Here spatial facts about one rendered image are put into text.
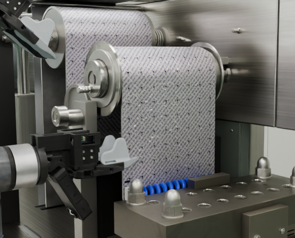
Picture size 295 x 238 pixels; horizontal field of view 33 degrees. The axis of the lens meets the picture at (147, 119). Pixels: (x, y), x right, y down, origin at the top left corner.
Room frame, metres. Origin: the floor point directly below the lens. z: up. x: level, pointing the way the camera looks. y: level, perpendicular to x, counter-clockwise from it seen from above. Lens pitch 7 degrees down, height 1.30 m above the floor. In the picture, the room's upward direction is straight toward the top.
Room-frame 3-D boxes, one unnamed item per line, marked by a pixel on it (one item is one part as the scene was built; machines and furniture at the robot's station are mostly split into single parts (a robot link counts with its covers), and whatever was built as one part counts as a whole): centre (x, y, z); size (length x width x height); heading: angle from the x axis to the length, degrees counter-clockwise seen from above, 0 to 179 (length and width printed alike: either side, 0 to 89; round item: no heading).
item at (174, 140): (1.01, -0.05, 1.11); 0.23 x 0.01 x 0.18; 124
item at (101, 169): (0.90, 0.09, 1.09); 0.09 x 0.05 x 0.02; 123
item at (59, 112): (0.98, 0.17, 1.18); 0.04 x 0.02 x 0.04; 34
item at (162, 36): (1.37, -0.01, 1.33); 0.07 x 0.07 x 0.07; 34
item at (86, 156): (0.88, 0.15, 1.12); 0.12 x 0.08 x 0.09; 124
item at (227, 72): (1.16, -0.15, 1.25); 0.07 x 0.04 x 0.04; 124
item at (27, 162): (0.84, 0.22, 1.11); 0.08 x 0.05 x 0.08; 34
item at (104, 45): (0.99, 0.09, 1.25); 0.15 x 0.01 x 0.15; 34
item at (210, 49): (1.14, -0.12, 1.25); 0.15 x 0.01 x 0.15; 34
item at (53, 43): (1.19, 0.25, 1.33); 0.06 x 0.06 x 0.06; 34
